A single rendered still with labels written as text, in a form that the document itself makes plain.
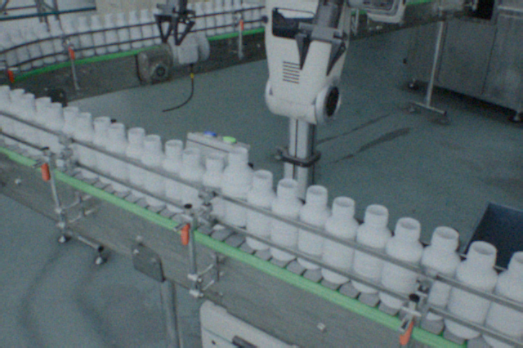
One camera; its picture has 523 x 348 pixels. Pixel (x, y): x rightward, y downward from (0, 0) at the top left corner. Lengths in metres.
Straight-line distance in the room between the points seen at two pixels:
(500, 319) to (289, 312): 0.39
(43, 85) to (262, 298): 1.58
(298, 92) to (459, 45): 3.31
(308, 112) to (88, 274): 1.53
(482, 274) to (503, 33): 3.79
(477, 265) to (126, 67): 1.98
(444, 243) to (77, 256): 2.21
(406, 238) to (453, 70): 4.01
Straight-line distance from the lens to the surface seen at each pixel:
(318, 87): 1.52
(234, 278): 1.08
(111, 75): 2.48
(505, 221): 1.43
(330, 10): 1.15
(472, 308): 0.87
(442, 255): 0.85
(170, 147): 1.09
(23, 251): 2.94
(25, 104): 1.48
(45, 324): 2.46
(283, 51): 1.53
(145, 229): 1.21
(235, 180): 0.97
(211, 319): 1.97
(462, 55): 4.74
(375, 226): 0.87
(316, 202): 0.91
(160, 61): 2.43
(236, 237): 1.07
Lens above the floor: 1.63
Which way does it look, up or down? 29 degrees down
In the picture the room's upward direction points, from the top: straight up
